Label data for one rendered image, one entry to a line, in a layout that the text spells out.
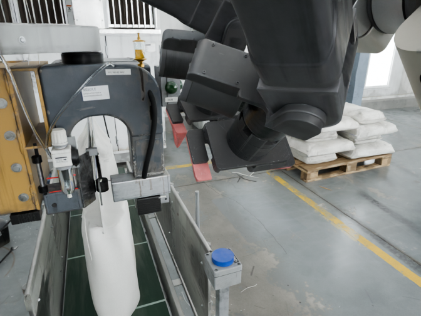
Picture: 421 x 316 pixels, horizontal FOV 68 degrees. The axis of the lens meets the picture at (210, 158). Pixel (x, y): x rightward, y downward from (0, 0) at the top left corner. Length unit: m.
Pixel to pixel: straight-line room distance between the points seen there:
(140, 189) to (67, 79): 0.30
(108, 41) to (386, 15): 3.13
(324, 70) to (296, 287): 1.92
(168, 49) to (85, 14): 2.48
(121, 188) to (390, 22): 0.63
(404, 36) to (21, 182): 0.74
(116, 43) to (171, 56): 2.99
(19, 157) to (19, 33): 0.26
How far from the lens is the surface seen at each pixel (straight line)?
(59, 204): 0.81
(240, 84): 0.28
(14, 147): 0.78
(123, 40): 3.47
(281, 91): 0.23
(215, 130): 0.39
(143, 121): 0.75
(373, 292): 2.21
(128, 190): 0.81
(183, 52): 0.49
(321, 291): 2.10
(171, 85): 0.74
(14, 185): 0.81
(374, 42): 0.52
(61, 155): 0.71
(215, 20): 0.46
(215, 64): 0.29
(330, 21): 0.19
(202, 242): 1.12
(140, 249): 1.71
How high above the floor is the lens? 1.39
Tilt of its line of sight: 21 degrees down
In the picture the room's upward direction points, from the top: straight up
